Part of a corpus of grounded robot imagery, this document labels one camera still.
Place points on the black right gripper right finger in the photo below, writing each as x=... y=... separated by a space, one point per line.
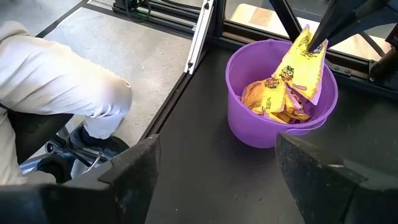
x=335 y=202

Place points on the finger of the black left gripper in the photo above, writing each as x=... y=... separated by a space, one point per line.
x=373 y=12
x=335 y=15

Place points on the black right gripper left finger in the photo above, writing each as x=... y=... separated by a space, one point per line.
x=93 y=205

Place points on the yellow sour candy pack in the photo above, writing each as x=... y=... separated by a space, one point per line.
x=295 y=115
x=267 y=98
x=298 y=71

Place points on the purple plastic bucket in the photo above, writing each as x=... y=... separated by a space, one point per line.
x=248 y=124

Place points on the black office chair base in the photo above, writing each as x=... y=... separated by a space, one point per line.
x=34 y=133

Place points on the person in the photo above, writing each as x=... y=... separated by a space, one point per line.
x=46 y=77

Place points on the black aluminium table frame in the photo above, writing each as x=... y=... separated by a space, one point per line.
x=168 y=102

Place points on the silver frame bracket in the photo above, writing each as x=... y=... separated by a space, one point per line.
x=199 y=37

